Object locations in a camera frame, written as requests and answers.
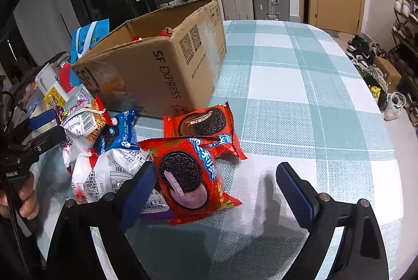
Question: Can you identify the small cardboard box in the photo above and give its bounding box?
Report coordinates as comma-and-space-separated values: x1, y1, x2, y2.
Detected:
372, 55, 402, 93

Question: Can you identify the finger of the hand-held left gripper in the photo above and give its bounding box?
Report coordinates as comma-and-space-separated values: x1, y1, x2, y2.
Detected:
20, 126, 67, 157
28, 108, 59, 133

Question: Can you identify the pile of shoes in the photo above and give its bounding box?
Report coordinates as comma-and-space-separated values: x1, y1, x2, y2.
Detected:
346, 34, 418, 127

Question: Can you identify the brown cardboard box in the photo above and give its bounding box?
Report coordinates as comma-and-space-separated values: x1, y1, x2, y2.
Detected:
70, 0, 227, 119

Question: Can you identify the yellow snack box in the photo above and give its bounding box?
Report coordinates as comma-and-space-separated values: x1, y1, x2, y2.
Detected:
43, 87, 66, 108

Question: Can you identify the blue cookie packet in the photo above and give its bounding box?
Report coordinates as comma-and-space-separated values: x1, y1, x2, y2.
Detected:
93, 109, 139, 155

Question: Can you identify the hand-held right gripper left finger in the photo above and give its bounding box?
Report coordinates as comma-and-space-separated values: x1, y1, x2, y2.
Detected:
46, 162, 158, 280

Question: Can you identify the white orange noodle snack packet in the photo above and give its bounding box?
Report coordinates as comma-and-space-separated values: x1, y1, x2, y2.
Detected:
60, 97, 113, 141

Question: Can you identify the blue cartoon gift bag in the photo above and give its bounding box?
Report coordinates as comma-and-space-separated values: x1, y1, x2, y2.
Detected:
69, 19, 110, 88

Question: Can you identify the white red snack packet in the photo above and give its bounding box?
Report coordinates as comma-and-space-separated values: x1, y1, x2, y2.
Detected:
62, 136, 98, 176

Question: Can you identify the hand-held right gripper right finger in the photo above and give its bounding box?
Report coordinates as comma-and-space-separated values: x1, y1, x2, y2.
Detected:
276, 162, 391, 280

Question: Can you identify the person's left hand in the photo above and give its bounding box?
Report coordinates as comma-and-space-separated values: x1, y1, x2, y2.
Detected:
0, 169, 40, 220

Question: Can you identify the white plastic container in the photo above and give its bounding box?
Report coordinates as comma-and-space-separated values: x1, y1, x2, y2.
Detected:
34, 64, 60, 88

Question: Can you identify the red white snack bag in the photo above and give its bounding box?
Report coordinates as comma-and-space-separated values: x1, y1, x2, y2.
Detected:
58, 62, 73, 95

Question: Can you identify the large white snack packet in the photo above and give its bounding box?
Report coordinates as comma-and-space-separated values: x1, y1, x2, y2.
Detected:
72, 149, 173, 221

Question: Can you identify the white sneaker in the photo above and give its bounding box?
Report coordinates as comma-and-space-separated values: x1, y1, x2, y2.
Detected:
384, 92, 407, 121

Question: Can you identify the checked teal white tablecloth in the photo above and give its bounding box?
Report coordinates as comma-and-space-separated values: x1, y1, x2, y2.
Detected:
36, 19, 404, 280

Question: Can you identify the wooden shoe rack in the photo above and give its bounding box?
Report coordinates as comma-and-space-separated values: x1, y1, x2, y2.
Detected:
390, 0, 418, 71

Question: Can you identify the red cookie packet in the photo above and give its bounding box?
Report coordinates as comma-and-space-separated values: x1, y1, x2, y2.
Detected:
139, 136, 243, 225
162, 102, 248, 160

